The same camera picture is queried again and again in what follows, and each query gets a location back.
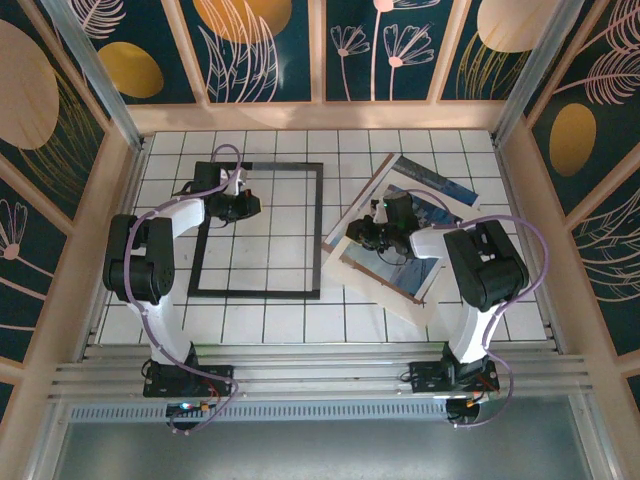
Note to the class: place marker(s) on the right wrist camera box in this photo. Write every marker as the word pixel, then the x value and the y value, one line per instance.
pixel 400 207

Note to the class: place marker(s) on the aluminium table side rail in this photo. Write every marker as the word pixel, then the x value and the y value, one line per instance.
pixel 136 170
pixel 505 170

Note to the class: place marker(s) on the gold oval wall panel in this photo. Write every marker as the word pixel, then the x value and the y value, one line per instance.
pixel 130 70
pixel 572 140

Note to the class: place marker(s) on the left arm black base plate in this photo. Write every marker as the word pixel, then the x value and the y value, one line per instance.
pixel 215 377

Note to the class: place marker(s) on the pink flowers wall panel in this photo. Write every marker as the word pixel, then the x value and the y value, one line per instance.
pixel 400 50

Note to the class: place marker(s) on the grey metal sheet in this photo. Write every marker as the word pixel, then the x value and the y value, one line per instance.
pixel 320 450

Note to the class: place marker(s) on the aluminium corner post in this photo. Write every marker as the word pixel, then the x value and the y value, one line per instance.
pixel 540 65
pixel 95 70

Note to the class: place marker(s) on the photo print with white border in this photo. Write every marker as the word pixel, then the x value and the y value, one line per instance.
pixel 415 280

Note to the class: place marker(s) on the small LED circuit board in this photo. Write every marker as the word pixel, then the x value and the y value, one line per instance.
pixel 184 407

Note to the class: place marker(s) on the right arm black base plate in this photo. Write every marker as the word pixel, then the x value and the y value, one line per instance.
pixel 425 377

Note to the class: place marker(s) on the narrow aluminium extrusion rail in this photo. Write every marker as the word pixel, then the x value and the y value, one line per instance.
pixel 300 350

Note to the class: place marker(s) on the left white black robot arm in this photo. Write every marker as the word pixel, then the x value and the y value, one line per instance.
pixel 140 260

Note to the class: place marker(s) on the orange disc leaves wall panel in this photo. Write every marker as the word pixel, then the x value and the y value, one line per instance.
pixel 240 30

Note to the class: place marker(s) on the beige disc wall panel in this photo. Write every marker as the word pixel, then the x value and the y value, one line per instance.
pixel 500 25
pixel 25 85

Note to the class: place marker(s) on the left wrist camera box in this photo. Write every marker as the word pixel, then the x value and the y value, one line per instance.
pixel 207 177

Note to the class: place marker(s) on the single flower wall panel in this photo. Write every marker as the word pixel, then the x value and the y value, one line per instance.
pixel 20 300

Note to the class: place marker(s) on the wide aluminium extrusion rail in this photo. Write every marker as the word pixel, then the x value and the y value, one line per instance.
pixel 320 380

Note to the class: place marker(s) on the black picture frame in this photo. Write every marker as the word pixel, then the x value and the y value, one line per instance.
pixel 260 294

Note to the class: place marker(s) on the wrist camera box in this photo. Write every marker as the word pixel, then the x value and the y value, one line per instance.
pixel 400 207
pixel 207 177

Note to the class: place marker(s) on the feather line wall panel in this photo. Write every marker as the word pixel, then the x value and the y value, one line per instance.
pixel 615 260

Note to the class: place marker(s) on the yellow power connector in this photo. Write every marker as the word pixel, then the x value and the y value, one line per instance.
pixel 472 401
pixel 206 409

